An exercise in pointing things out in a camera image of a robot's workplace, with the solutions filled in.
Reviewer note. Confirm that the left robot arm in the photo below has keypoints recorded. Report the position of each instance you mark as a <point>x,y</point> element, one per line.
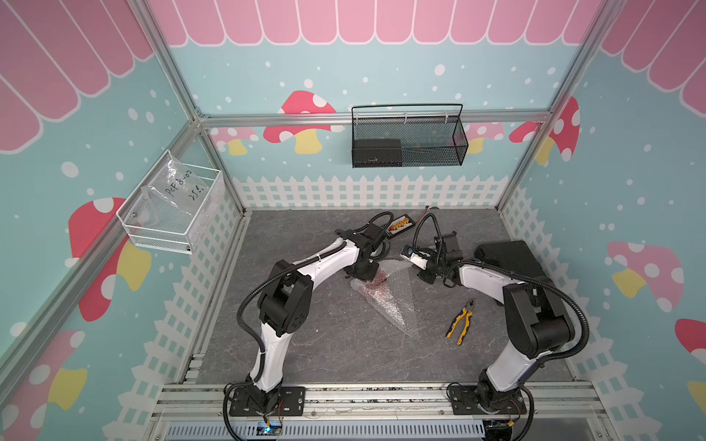
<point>279,306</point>

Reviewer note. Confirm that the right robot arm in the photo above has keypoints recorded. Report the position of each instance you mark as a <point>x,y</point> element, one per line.
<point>543,323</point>

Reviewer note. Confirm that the yellow blue pliers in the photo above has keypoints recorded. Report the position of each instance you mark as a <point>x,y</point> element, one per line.
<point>462,321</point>

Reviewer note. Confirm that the black plastic tool case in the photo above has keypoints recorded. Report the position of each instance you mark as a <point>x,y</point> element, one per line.
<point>513,256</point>

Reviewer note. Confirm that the clear plastic labelled bag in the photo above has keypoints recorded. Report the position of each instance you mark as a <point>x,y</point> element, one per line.
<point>176,193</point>

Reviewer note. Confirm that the red enamel mug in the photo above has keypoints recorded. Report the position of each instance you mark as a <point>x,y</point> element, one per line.
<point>378,283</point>

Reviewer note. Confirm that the white ribbed cable duct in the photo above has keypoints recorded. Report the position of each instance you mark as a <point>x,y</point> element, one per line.
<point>365,430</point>

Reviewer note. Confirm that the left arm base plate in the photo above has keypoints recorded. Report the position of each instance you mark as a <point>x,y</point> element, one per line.
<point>282,401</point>

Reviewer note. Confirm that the clear bubble wrap sheet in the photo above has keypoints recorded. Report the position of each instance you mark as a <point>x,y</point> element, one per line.
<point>395,302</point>

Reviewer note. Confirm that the black box in basket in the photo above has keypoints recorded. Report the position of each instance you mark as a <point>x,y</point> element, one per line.
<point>367,153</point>

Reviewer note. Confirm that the black battery charger board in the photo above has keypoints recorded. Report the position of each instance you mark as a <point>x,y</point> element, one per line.
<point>399,225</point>

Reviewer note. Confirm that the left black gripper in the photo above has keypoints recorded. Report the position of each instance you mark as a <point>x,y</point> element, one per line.
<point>368,276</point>

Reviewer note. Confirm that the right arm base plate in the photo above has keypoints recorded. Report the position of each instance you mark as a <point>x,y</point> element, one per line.
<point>473,399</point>

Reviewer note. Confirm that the black mesh wall basket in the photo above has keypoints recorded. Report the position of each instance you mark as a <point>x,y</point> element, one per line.
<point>431,134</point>

